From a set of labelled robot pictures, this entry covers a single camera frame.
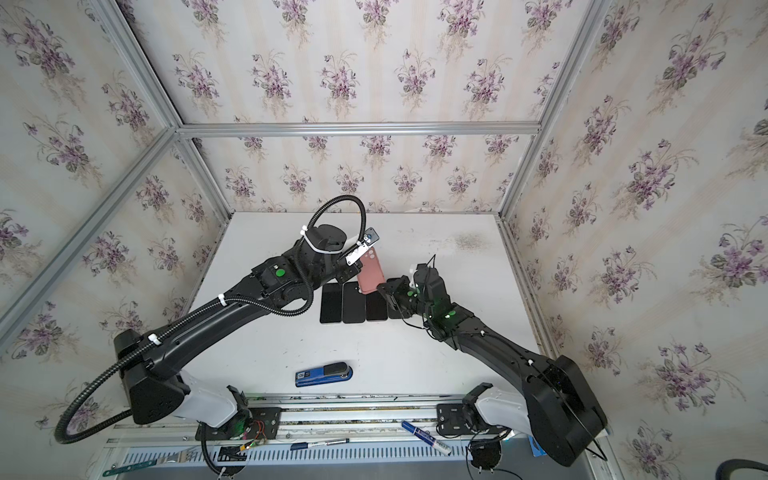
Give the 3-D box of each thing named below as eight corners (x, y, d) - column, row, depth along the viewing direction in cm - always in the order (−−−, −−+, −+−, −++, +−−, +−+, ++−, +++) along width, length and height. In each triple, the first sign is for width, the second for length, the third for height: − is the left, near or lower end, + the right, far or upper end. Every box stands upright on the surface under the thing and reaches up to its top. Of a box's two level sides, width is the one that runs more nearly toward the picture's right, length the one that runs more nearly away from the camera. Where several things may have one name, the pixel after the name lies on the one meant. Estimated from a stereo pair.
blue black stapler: (298, 387, 80) (294, 382, 77) (299, 375, 83) (295, 369, 79) (353, 377, 82) (351, 372, 78) (352, 366, 84) (350, 360, 80)
